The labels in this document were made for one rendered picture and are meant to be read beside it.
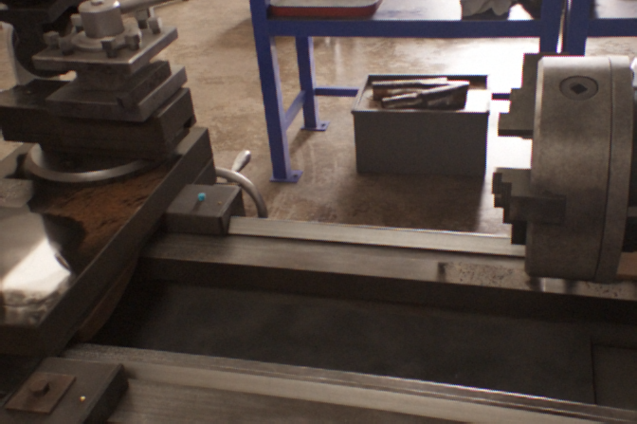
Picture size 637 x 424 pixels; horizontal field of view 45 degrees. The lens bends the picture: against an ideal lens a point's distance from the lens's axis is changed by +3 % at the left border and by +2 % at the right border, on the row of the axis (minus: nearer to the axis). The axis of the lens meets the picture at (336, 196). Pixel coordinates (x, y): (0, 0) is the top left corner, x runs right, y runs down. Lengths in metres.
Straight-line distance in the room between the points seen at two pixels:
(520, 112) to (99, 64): 0.65
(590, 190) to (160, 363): 0.58
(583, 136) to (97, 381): 0.64
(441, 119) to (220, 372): 2.08
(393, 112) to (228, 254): 1.80
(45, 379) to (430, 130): 2.19
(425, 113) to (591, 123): 2.17
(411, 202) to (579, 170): 2.13
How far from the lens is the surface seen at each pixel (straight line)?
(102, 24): 1.27
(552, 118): 0.80
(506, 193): 0.82
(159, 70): 1.29
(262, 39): 2.86
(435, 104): 2.98
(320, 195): 2.97
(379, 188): 2.99
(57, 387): 1.02
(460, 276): 1.15
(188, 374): 1.03
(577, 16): 2.67
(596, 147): 0.79
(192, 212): 1.28
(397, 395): 0.95
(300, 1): 2.98
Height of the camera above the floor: 1.54
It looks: 31 degrees down
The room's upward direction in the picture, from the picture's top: 5 degrees counter-clockwise
